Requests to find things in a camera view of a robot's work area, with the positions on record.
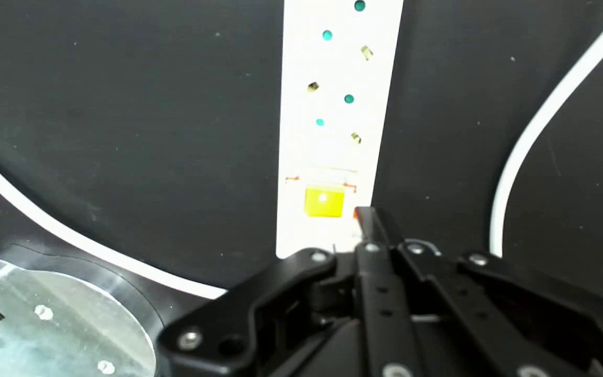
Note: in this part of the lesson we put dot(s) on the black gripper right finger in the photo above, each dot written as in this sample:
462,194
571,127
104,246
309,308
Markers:
455,314

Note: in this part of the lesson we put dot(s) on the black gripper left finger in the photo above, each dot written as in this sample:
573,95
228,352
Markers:
266,314

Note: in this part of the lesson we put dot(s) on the white power strip orange switch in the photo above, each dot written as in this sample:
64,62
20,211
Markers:
330,147

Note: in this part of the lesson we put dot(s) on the round metal mounting plate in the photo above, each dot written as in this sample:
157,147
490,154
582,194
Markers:
51,328

